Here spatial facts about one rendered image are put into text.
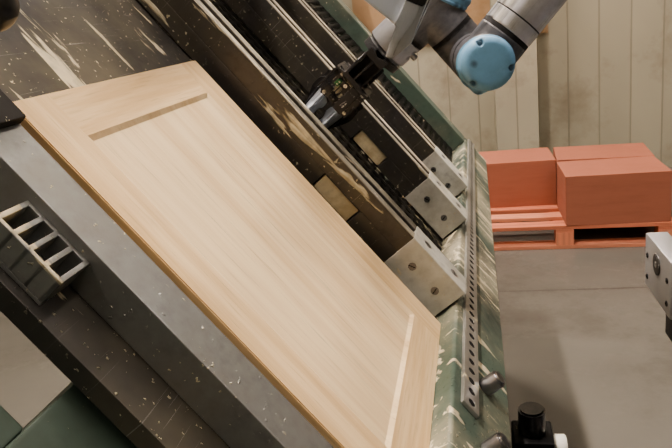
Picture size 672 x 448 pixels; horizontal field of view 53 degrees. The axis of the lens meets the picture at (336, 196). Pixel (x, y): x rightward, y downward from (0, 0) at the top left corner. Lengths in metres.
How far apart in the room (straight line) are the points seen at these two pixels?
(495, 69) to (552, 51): 4.38
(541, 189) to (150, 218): 3.65
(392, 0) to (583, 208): 3.34
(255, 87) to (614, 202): 2.99
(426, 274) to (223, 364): 0.58
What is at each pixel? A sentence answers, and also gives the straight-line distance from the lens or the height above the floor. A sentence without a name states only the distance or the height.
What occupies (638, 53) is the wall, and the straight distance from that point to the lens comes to 5.43.
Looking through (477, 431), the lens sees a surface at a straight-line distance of 0.89.
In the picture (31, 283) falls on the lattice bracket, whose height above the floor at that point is 1.22.
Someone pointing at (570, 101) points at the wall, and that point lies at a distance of 5.37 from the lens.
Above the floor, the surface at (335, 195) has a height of 1.10.
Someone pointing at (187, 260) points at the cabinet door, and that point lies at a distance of 0.68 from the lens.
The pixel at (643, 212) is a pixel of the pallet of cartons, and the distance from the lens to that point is 3.92.
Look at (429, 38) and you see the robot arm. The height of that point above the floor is 1.33.
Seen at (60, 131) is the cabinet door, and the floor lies 1.31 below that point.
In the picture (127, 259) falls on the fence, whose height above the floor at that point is 1.21.
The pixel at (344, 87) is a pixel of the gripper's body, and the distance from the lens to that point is 1.09.
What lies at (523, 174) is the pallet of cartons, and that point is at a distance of 4.17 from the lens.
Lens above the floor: 1.39
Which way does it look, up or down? 15 degrees down
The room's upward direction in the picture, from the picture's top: 6 degrees counter-clockwise
